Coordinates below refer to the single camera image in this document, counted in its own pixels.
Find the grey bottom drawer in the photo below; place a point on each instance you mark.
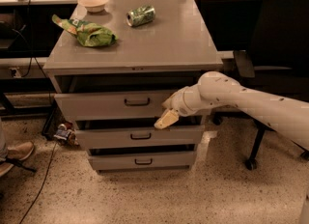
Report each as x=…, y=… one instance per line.
x=142, y=161

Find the grey drawer cabinet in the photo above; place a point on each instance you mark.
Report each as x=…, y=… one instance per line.
x=169, y=53

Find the grey middle drawer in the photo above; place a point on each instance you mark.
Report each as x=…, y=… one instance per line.
x=138, y=137

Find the grey drawer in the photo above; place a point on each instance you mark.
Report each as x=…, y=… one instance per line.
x=138, y=137
x=110, y=106
x=142, y=161

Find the small colourful floor object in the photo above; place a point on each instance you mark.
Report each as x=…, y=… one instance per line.
x=65, y=134

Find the black office chair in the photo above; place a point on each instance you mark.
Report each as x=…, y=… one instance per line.
x=278, y=55

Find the wall power outlet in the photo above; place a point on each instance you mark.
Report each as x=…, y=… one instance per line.
x=15, y=72

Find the beige bowl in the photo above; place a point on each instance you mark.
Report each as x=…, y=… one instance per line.
x=93, y=6

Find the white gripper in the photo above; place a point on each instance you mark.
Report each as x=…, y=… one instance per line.
x=179, y=104

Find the green chip bag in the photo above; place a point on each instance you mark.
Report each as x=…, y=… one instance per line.
x=88, y=34

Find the green soda can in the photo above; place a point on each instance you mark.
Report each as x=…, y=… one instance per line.
x=140, y=16

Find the tan shoe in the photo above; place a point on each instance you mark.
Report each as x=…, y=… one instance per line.
x=18, y=152

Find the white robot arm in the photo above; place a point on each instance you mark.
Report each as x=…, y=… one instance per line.
x=287, y=116

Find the grey top drawer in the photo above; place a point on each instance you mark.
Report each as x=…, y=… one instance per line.
x=110, y=106

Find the black top drawer handle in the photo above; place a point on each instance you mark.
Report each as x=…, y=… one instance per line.
x=136, y=102

